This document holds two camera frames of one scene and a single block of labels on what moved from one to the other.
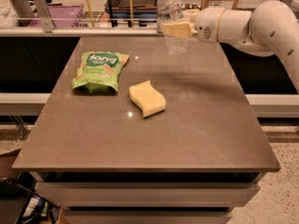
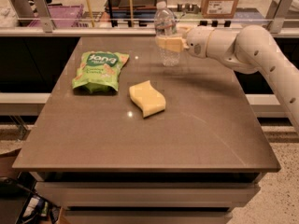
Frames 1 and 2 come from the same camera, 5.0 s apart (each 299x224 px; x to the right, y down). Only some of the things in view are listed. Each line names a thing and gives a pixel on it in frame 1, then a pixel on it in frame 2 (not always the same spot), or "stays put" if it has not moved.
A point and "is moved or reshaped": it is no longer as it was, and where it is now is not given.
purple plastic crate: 64,16 stays put
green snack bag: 98,71 stays put
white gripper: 207,24 -> 197,43
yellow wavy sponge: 148,99 stays put
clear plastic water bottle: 169,10 is moved or reshaped
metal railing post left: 43,9 stays put
